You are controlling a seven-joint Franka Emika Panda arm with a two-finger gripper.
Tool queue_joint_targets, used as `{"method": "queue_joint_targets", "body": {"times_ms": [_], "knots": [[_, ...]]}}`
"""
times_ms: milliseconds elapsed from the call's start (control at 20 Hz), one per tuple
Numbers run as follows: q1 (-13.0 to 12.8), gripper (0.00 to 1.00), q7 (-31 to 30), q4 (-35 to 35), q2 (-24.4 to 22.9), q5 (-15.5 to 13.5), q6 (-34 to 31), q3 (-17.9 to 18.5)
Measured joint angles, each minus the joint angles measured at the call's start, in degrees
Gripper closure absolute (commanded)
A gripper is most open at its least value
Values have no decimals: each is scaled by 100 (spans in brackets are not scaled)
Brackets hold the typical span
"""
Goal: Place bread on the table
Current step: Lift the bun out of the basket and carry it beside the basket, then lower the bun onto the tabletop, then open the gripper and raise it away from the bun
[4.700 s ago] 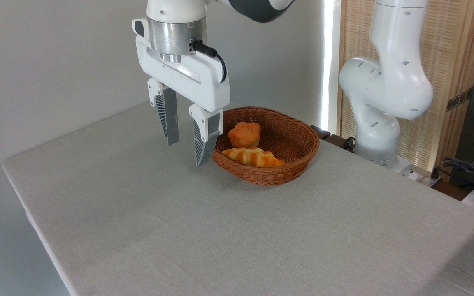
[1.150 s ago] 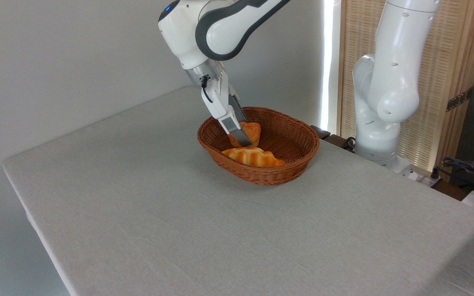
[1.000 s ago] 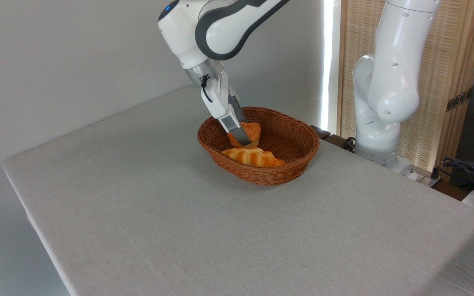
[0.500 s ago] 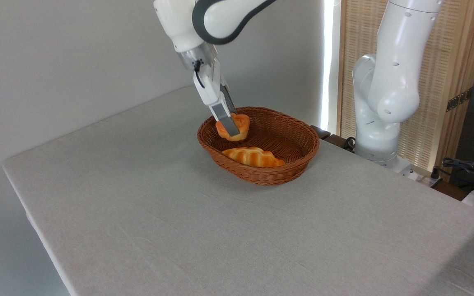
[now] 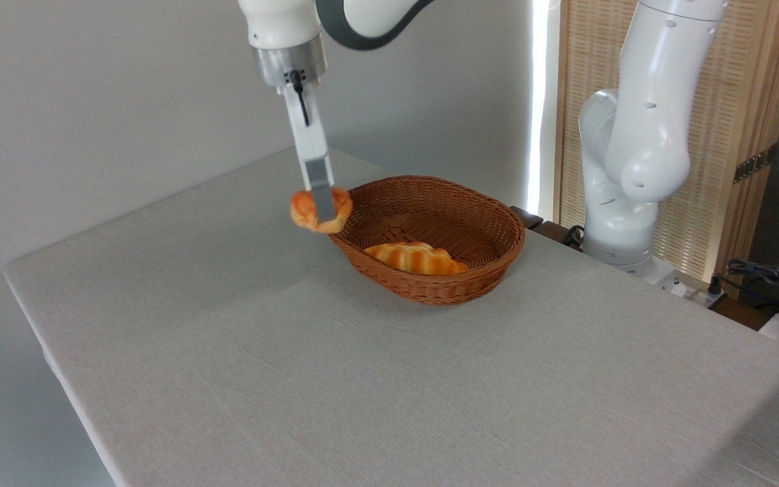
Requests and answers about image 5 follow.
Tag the light grey tablecloth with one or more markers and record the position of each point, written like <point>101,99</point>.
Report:
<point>362,379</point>

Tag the long braided bread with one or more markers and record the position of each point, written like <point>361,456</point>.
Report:
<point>416,258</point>

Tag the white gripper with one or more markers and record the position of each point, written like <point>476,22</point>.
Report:
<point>308,132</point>

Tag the round orange bread roll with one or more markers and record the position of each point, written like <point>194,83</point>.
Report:
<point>303,210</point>

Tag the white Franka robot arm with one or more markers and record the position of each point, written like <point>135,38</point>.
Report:
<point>646,135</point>

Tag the metal screen hinge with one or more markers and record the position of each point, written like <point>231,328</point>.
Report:
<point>754,164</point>

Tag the brown wicker basket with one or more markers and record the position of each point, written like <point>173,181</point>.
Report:
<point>487,237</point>

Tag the black power plug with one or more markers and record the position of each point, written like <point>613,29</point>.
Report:
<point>715,291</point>

